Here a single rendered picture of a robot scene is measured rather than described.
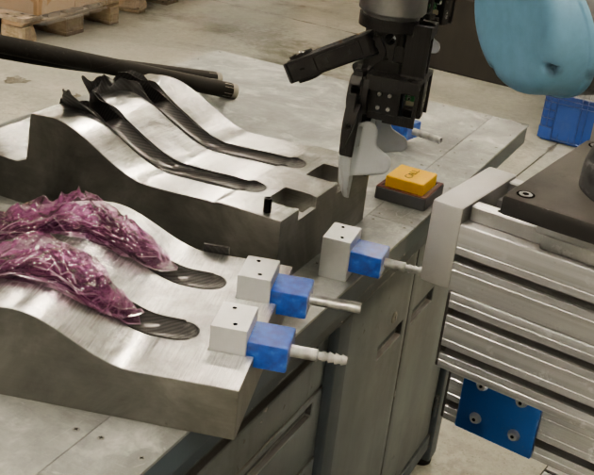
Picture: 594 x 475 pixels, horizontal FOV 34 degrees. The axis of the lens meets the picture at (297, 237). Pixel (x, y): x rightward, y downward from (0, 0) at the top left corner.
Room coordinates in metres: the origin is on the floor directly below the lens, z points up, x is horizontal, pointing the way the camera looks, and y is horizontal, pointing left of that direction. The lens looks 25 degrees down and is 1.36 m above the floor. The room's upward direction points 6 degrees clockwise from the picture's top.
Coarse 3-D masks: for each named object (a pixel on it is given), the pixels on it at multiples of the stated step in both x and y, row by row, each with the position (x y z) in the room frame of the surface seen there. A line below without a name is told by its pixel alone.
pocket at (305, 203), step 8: (280, 192) 1.13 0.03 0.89; (288, 192) 1.14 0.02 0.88; (296, 192) 1.13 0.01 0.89; (304, 192) 1.13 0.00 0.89; (272, 200) 1.11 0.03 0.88; (280, 200) 1.13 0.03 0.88; (288, 200) 1.14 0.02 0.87; (296, 200) 1.13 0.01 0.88; (304, 200) 1.13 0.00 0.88; (312, 200) 1.12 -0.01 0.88; (304, 208) 1.13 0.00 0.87; (312, 208) 1.11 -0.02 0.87
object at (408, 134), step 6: (396, 126) 1.60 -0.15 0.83; (414, 126) 1.61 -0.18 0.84; (420, 126) 1.62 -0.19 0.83; (402, 132) 1.59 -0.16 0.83; (408, 132) 1.59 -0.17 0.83; (414, 132) 1.60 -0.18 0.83; (420, 132) 1.59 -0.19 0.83; (426, 132) 1.59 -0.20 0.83; (408, 138) 1.60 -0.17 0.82; (426, 138) 1.58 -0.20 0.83; (432, 138) 1.58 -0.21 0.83; (438, 138) 1.57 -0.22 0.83
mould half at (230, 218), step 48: (192, 96) 1.37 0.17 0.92; (0, 144) 1.25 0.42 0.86; (48, 144) 1.18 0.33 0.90; (96, 144) 1.15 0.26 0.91; (192, 144) 1.26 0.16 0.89; (240, 144) 1.29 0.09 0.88; (288, 144) 1.31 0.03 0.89; (0, 192) 1.21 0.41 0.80; (48, 192) 1.18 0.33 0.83; (96, 192) 1.15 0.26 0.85; (144, 192) 1.11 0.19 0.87; (192, 192) 1.10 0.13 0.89; (240, 192) 1.10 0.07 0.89; (336, 192) 1.17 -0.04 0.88; (192, 240) 1.08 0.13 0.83; (240, 240) 1.05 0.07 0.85; (288, 240) 1.06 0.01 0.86
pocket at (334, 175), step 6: (318, 168) 1.22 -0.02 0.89; (324, 168) 1.24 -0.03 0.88; (330, 168) 1.23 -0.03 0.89; (336, 168) 1.23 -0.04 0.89; (306, 174) 1.19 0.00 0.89; (312, 174) 1.21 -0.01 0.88; (318, 174) 1.23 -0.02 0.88; (324, 174) 1.24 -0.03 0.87; (330, 174) 1.23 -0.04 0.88; (336, 174) 1.23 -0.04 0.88; (330, 180) 1.23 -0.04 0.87; (336, 180) 1.23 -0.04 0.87
